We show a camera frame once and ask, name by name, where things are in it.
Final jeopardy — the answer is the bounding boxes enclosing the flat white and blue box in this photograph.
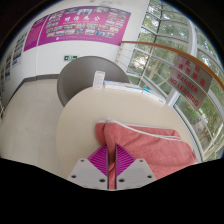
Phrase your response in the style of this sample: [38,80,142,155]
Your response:
[142,86,167,105]

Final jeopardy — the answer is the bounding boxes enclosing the white-framed glass window wall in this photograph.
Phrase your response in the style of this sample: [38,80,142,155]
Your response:
[126,0,224,163]

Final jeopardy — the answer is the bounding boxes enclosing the narrow magenta text poster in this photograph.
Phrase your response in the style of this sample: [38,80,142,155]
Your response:
[23,14,49,53]

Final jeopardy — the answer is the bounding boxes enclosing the white railing with wooden handrail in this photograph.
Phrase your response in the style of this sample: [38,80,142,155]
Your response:
[114,40,224,161]

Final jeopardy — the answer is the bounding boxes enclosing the small upright white box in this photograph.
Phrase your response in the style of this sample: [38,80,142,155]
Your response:
[92,70,106,90]

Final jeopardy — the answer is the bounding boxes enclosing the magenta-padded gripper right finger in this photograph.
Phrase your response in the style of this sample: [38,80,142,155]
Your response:
[114,143,158,192]

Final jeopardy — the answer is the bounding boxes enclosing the pink towel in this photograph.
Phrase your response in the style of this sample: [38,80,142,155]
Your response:
[94,117,198,191]

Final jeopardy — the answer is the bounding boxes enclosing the large magenta photo poster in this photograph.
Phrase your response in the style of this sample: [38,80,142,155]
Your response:
[37,5,132,47]

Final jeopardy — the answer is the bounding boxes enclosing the wall photo board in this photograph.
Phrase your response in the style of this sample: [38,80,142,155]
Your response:
[3,53,13,82]
[11,31,29,68]

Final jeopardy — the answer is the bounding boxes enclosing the grey round-backed chair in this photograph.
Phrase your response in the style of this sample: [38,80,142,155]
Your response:
[56,55,131,108]

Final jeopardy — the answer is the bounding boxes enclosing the clear danger sign, red letters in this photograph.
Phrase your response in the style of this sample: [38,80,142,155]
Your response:
[166,54,213,111]

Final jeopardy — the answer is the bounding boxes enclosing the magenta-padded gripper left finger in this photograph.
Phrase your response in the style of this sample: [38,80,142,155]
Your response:
[67,144,110,191]

